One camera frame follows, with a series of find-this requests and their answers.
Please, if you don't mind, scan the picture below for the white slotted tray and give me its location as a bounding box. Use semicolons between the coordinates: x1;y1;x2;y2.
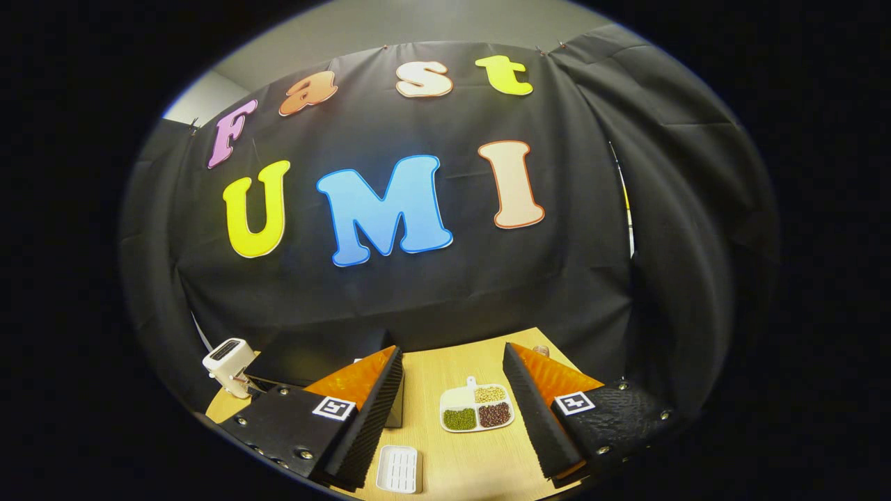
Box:
376;445;420;495

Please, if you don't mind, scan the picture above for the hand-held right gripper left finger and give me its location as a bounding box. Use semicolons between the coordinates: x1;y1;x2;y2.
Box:
219;346;406;491

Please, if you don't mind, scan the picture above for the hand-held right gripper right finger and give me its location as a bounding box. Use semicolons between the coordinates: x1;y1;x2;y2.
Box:
503;341;679;488

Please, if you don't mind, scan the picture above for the white divided bean plate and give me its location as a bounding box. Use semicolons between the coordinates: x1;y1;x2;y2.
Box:
439;376;516;434

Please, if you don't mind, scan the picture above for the white toaster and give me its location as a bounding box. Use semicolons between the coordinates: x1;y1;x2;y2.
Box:
202;337;257;399

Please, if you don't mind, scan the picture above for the black electric oven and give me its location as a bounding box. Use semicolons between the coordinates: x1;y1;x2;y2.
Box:
247;328;406;429

